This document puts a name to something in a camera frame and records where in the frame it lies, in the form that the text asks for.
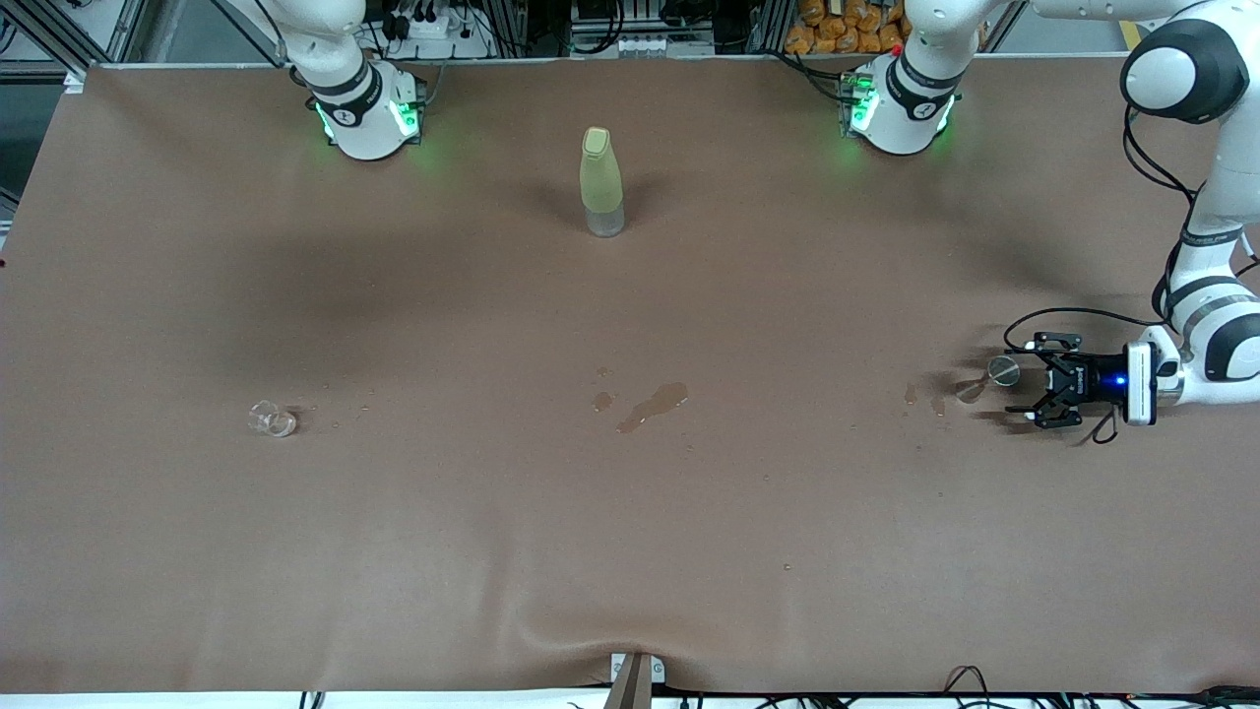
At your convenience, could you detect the metal double jigger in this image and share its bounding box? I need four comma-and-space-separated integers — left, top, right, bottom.
953, 356, 1021, 405

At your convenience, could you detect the clear glass beaker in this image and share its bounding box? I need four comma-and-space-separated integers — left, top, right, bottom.
247, 399, 298, 438

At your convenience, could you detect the orange packets pile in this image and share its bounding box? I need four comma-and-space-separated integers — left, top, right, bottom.
785, 0, 912, 55

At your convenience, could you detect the large brown liquid puddle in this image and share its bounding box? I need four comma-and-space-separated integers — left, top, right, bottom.
616, 382, 689, 434

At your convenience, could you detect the brown table mat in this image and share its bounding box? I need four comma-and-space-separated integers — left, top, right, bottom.
0, 54, 1260, 695

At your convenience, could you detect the green bottle with clear base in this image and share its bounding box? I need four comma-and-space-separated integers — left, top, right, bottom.
579, 126, 626, 238

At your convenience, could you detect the black electronics box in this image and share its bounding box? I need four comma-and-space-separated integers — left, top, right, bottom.
571, 0, 715, 45

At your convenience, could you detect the white power strip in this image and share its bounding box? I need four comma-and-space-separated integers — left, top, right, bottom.
379, 5, 464, 42

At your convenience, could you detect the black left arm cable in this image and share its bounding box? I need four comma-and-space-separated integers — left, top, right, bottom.
1002, 98, 1260, 446

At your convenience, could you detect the metal mount bracket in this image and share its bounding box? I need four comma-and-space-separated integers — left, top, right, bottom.
605, 652, 666, 709

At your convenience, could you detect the aluminium frame post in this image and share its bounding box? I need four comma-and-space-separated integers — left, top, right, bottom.
8, 0, 90, 78

